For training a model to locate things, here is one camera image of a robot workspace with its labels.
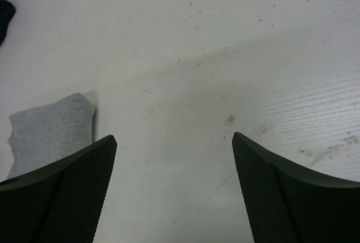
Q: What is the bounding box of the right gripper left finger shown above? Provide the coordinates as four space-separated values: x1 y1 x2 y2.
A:
1 135 117 242

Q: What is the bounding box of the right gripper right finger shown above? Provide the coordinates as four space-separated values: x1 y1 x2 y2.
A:
232 132 359 242

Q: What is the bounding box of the grey tank top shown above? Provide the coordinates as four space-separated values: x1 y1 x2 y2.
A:
8 93 95 178

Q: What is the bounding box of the folded black tank top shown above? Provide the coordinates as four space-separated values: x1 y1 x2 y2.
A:
0 0 16 45

